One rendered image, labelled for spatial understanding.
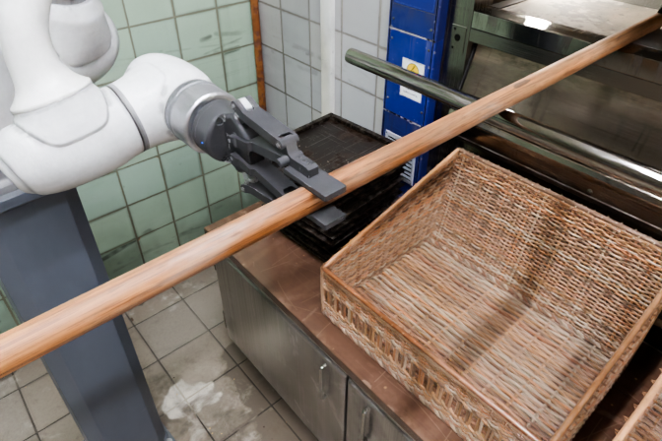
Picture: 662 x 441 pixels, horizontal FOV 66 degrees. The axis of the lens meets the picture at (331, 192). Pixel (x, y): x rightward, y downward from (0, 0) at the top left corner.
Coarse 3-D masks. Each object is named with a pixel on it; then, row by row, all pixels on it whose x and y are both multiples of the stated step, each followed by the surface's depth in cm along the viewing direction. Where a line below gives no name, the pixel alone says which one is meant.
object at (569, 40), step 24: (480, 24) 114; (504, 24) 110; (528, 24) 107; (552, 24) 107; (552, 48) 104; (576, 48) 100; (624, 48) 95; (648, 48) 95; (624, 72) 95; (648, 72) 92
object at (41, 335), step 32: (640, 32) 96; (576, 64) 83; (512, 96) 73; (448, 128) 65; (384, 160) 59; (224, 224) 49; (256, 224) 49; (288, 224) 52; (160, 256) 45; (192, 256) 46; (224, 256) 48; (96, 288) 42; (128, 288) 42; (160, 288) 44; (32, 320) 39; (64, 320) 40; (96, 320) 41; (0, 352) 37; (32, 352) 38
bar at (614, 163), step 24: (384, 72) 90; (408, 72) 87; (432, 96) 84; (456, 96) 81; (504, 120) 75; (528, 120) 73; (552, 144) 71; (576, 144) 68; (600, 168) 67; (624, 168) 64; (648, 168) 63
